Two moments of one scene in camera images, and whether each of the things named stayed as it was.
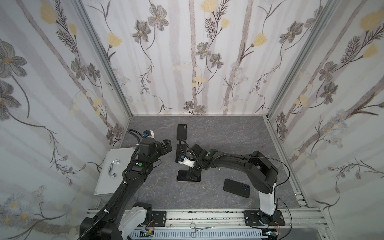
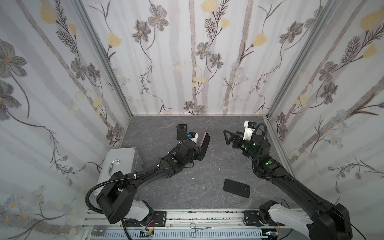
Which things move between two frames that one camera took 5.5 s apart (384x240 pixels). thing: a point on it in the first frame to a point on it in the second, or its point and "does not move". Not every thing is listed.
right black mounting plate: (252, 219) does not move
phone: (181, 177) to (204, 143)
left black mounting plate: (160, 217) does not move
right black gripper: (195, 170) to (237, 141)
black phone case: (181, 131) does not move
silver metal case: (111, 177) does not move
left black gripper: (163, 146) to (197, 147)
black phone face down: (236, 187) does not move
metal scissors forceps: (193, 234) does not move
